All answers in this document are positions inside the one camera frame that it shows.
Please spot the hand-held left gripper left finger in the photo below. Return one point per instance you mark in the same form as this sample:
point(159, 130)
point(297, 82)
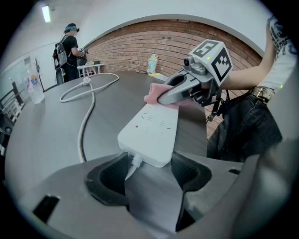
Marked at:
point(70, 198)

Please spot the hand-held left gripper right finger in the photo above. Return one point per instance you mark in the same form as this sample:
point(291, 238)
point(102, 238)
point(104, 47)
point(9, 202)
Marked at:
point(210, 182)

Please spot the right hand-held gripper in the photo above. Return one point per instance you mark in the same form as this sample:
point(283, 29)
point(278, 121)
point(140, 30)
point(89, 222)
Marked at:
point(210, 56)

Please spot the pink cloth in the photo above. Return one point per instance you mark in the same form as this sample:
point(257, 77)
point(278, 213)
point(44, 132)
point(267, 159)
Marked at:
point(154, 92)

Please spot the white power strip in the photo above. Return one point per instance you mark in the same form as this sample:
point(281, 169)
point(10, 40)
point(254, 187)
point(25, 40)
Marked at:
point(149, 130)

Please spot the person's right forearm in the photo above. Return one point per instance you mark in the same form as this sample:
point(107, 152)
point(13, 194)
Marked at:
point(245, 75)

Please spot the person's right hand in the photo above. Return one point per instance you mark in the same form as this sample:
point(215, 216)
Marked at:
point(202, 87)

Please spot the yellow-green book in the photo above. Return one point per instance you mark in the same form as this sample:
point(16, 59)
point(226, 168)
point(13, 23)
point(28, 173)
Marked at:
point(158, 76)

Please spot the cartoon figurine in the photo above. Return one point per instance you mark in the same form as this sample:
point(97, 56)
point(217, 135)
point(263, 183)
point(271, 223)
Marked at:
point(153, 64)

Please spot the person's black jeans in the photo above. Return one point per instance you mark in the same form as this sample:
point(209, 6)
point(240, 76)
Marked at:
point(245, 130)

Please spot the small white table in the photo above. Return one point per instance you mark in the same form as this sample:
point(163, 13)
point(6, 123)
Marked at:
point(91, 66)

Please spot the patterned belt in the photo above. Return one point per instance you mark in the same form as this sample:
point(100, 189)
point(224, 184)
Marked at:
point(261, 92)

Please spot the person's white printed t-shirt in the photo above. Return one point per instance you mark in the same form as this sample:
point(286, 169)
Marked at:
point(282, 67)

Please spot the black office chair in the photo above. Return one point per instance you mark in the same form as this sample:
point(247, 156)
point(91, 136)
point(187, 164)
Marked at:
point(14, 98)

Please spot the clear plastic water bottle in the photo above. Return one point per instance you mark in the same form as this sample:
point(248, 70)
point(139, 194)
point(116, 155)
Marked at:
point(35, 88)

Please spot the black coat rack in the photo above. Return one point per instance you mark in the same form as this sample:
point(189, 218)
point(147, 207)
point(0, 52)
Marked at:
point(38, 74)

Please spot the short ceiling light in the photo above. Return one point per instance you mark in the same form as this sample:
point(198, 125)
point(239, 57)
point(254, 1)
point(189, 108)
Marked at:
point(46, 14)

